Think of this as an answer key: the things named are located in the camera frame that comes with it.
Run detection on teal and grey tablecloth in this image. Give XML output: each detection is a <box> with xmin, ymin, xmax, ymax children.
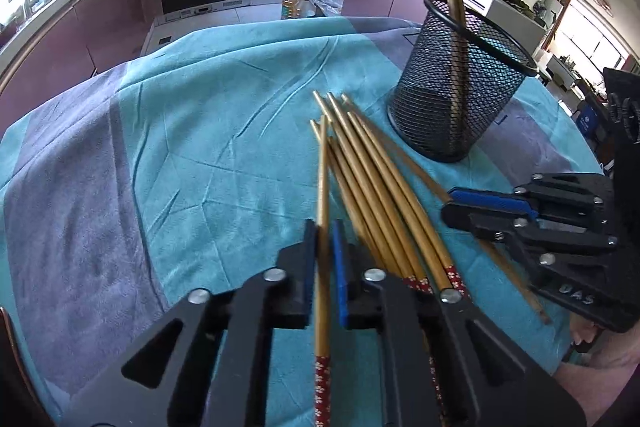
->
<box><xmin>0</xmin><ymin>14</ymin><xmax>606</xmax><ymax>427</ymax></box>

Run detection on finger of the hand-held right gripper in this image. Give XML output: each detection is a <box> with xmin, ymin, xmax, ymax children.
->
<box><xmin>441</xmin><ymin>203</ymin><xmax>620</xmax><ymax>269</ymax></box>
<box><xmin>447</xmin><ymin>173</ymin><xmax>615</xmax><ymax>226</ymax></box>

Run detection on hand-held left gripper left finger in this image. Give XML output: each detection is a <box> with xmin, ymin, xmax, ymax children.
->
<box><xmin>62</xmin><ymin>221</ymin><xmax>319</xmax><ymax>427</ymax></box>

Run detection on blue container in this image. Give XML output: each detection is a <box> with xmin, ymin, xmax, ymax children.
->
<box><xmin>575</xmin><ymin>99</ymin><xmax>608</xmax><ymax>142</ymax></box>

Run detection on dark wooden chair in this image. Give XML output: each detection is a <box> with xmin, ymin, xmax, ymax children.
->
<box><xmin>0</xmin><ymin>307</ymin><xmax>56</xmax><ymax>427</ymax></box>

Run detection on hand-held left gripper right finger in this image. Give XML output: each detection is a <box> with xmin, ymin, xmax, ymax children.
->
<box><xmin>332</xmin><ymin>220</ymin><xmax>587</xmax><ymax>427</ymax></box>

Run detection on bunch of golden chopsticks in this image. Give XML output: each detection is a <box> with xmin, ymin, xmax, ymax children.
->
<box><xmin>309</xmin><ymin>91</ymin><xmax>552</xmax><ymax>328</ymax></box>

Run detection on purple kitchen cabinets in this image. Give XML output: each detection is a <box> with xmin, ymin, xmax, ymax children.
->
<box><xmin>0</xmin><ymin>0</ymin><xmax>441</xmax><ymax>128</ymax></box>

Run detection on black mesh utensil holder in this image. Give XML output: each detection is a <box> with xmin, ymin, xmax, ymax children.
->
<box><xmin>387</xmin><ymin>0</ymin><xmax>538</xmax><ymax>162</ymax></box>

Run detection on white cabinet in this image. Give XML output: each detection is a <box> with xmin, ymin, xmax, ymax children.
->
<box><xmin>462</xmin><ymin>0</ymin><xmax>548</xmax><ymax>52</ymax></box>

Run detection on person's right hand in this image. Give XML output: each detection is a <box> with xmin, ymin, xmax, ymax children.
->
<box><xmin>560</xmin><ymin>317</ymin><xmax>640</xmax><ymax>368</ymax></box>

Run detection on living room window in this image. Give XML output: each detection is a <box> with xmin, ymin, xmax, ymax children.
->
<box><xmin>552</xmin><ymin>0</ymin><xmax>631</xmax><ymax>72</ymax></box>

